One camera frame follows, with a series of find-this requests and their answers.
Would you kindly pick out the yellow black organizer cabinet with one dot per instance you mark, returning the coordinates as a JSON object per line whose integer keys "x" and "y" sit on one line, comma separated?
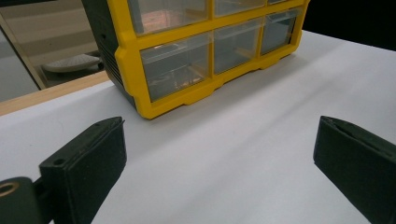
{"x": 130, "y": 68}

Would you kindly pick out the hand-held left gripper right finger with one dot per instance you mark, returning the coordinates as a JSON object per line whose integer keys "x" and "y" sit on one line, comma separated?
{"x": 358, "y": 165}

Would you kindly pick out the group of clear organizer drawers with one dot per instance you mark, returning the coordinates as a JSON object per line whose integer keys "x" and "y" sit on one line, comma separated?
{"x": 177, "y": 68}

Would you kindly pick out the wooden table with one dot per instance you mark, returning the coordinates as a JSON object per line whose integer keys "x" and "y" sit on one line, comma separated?
{"x": 46, "y": 93}

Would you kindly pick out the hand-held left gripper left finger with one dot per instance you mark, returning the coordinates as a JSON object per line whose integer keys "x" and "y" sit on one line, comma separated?
{"x": 87, "y": 161}

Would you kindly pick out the gray domed floor object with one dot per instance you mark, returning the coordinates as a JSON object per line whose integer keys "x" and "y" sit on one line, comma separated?
{"x": 71, "y": 63}

